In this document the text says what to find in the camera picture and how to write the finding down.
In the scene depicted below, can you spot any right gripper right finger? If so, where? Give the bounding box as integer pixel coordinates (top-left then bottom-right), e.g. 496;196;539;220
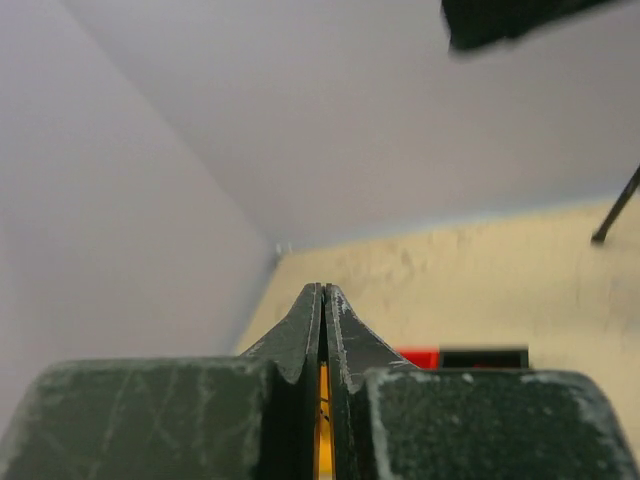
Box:
324;285;639;479

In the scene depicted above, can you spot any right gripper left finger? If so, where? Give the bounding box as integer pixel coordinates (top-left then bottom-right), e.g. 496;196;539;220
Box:
1;284;321;479

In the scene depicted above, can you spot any yellow plastic bin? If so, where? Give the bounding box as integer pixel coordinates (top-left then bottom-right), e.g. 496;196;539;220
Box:
316;362;334;479

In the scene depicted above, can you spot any black plastic bin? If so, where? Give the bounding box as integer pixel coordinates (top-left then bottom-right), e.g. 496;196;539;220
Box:
438;346;530;369

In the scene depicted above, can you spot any black music stand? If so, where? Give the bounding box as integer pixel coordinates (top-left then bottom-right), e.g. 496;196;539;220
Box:
439;0;640;245

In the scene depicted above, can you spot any red plastic bin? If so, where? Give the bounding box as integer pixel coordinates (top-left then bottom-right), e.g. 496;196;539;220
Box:
398;349;440;370

